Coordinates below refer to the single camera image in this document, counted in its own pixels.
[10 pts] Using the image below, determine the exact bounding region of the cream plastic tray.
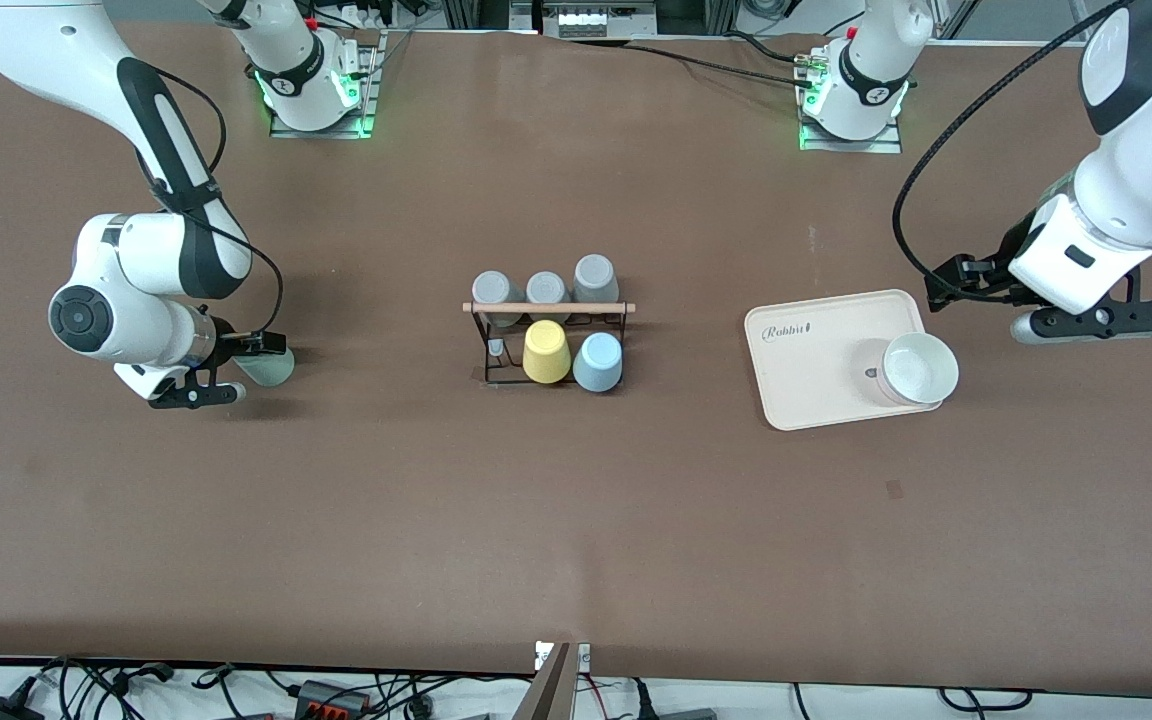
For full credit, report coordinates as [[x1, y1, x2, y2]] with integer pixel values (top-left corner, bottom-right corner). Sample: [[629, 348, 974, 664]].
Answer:
[[744, 289, 945, 432]]

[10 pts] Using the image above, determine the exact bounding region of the white marker plate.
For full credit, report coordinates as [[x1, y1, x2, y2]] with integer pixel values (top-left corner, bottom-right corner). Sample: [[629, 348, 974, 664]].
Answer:
[[535, 641, 592, 672]]

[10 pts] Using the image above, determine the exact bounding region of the grey equipment box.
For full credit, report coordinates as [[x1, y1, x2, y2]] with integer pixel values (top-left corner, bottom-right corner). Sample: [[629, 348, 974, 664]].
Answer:
[[541, 0, 659, 39]]

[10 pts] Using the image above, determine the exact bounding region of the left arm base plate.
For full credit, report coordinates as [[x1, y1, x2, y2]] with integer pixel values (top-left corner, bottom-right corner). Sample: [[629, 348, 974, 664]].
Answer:
[[800, 118, 904, 154]]

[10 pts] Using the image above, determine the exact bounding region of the light blue cup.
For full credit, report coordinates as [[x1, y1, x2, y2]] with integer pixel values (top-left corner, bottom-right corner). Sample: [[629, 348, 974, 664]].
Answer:
[[572, 332, 625, 393]]

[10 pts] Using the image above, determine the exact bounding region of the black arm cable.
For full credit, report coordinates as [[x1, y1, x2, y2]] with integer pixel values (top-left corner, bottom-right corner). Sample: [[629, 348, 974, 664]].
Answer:
[[891, 0, 1132, 287], [141, 62, 286, 339]]

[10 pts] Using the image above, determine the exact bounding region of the black wire cup rack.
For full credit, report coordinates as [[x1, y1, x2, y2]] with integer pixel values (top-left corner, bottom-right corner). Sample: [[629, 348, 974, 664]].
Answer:
[[462, 300, 637, 391]]

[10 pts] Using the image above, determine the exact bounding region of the white bowl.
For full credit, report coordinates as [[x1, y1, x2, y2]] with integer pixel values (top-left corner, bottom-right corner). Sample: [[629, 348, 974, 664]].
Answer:
[[850, 332, 960, 409]]

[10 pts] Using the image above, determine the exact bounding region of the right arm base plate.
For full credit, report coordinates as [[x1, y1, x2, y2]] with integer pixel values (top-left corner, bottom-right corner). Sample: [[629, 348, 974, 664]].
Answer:
[[269, 30, 381, 139]]

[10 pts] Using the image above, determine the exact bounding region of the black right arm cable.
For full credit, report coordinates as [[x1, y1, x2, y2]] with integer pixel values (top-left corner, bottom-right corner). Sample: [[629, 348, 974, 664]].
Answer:
[[141, 62, 286, 339]]

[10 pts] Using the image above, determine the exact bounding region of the black braided cable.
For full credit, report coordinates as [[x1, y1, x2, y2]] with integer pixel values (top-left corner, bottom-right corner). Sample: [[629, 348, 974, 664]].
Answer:
[[536, 28, 827, 86]]

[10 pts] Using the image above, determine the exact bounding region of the black orange connector block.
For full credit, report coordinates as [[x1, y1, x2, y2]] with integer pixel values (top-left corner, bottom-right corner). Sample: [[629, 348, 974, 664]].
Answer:
[[294, 680, 374, 717]]

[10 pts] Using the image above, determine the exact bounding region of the grey stand post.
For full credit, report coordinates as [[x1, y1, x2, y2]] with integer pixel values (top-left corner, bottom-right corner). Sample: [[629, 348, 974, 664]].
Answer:
[[514, 642, 577, 720]]

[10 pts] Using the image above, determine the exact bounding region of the yellow cup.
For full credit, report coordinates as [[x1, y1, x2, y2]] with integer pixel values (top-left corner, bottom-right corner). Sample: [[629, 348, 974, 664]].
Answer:
[[522, 320, 573, 386]]

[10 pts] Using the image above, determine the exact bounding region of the grey cup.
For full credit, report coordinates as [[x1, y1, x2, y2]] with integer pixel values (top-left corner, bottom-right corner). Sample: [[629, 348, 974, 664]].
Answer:
[[572, 254, 621, 326], [471, 271, 525, 328], [525, 271, 571, 323]]

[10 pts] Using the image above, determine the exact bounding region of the pale green cup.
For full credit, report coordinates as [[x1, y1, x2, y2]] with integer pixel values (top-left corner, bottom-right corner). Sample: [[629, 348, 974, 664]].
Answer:
[[234, 345, 296, 389]]

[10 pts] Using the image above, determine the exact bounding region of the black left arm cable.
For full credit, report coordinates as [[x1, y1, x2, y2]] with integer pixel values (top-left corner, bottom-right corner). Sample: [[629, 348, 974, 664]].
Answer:
[[891, 0, 1132, 287]]

